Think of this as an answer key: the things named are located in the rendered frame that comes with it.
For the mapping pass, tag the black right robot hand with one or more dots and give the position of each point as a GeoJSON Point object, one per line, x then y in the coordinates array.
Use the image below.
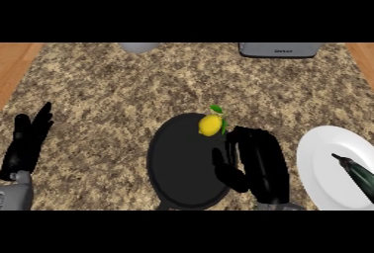
{"type": "Point", "coordinates": [260, 164]}

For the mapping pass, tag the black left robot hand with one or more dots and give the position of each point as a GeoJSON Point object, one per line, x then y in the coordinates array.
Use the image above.
{"type": "Point", "coordinates": [25, 141]}

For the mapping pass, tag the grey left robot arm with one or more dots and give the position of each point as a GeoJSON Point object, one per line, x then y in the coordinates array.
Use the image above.
{"type": "Point", "coordinates": [15, 194]}

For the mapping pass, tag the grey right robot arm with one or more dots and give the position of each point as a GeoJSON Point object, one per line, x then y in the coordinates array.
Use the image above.
{"type": "Point", "coordinates": [278, 206]}

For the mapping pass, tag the white round plate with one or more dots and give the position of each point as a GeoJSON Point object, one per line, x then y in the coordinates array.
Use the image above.
{"type": "Point", "coordinates": [325, 171]}

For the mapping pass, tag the black round pan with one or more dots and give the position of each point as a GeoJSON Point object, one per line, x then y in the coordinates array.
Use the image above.
{"type": "Point", "coordinates": [186, 164]}

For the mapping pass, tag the yellow lemon with green leaves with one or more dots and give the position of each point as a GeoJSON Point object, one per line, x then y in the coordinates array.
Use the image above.
{"type": "Point", "coordinates": [211, 124]}

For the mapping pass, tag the dark green zucchini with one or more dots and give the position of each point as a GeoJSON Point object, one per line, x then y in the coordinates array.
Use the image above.
{"type": "Point", "coordinates": [358, 174]}

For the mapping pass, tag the grey rectangular appliance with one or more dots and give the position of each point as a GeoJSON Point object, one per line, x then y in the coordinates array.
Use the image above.
{"type": "Point", "coordinates": [279, 49]}

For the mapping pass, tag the pale grey rounded object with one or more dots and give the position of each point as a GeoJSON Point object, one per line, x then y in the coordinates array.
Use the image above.
{"type": "Point", "coordinates": [139, 47]}

